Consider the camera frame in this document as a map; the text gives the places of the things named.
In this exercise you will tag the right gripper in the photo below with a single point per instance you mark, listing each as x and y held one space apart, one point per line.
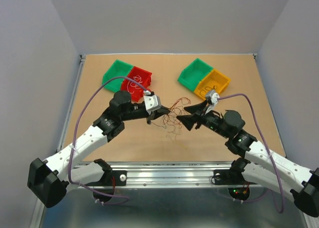
190 120

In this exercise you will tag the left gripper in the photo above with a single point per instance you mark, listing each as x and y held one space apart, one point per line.
156 113

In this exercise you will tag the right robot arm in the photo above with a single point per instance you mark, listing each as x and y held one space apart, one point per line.
257 164

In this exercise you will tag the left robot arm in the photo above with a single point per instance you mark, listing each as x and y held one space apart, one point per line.
52 178

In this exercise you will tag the yellow bin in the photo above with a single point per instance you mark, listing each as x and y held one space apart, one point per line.
215 80

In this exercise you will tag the right green bin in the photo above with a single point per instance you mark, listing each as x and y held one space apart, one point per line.
194 73

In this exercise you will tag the green bin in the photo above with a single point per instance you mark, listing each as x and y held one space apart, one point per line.
194 73
118 68

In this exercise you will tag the left green bin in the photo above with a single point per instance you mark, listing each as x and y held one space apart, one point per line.
118 68

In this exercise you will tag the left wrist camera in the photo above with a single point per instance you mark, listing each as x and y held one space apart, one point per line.
152 101

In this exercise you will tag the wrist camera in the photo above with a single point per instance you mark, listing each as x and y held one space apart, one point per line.
212 98
152 101

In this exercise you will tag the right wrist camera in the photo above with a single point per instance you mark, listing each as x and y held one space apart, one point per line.
212 98

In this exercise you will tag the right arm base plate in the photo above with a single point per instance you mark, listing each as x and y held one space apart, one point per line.
227 177

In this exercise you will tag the aluminium frame rail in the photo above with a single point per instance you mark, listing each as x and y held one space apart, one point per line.
166 175

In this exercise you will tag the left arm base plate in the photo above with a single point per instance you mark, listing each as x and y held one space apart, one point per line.
119 179

